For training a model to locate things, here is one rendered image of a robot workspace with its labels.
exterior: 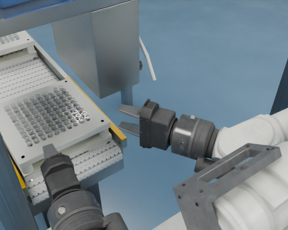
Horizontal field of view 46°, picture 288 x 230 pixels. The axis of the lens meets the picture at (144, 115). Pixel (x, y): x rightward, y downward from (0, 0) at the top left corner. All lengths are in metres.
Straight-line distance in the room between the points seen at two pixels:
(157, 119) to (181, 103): 1.75
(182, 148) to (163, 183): 1.26
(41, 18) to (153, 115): 0.30
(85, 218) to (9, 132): 0.42
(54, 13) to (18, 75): 0.67
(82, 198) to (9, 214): 0.20
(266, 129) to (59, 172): 0.39
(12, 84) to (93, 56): 0.57
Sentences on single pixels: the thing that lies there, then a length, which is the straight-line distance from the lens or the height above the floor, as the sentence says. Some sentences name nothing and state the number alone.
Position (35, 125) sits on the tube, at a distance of 0.91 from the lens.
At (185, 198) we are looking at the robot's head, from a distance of 0.27.
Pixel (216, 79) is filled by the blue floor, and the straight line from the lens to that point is 2.74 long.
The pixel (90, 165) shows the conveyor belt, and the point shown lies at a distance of 0.90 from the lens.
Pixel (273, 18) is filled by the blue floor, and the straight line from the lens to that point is 3.83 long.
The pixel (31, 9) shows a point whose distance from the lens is 0.52.
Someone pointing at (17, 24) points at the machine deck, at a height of 1.32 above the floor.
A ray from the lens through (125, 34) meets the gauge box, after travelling 0.70.
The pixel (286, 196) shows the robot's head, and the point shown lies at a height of 1.34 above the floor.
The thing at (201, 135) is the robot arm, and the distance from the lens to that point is 0.70.
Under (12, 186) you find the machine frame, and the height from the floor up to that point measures 1.04.
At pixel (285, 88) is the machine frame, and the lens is 1.29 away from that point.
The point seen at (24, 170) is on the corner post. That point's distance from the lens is 0.87.
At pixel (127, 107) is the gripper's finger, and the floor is 1.07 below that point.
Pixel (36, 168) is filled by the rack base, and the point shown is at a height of 0.92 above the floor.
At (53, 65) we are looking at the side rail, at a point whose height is 0.93.
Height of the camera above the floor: 1.57
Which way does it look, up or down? 42 degrees down
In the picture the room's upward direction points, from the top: straight up
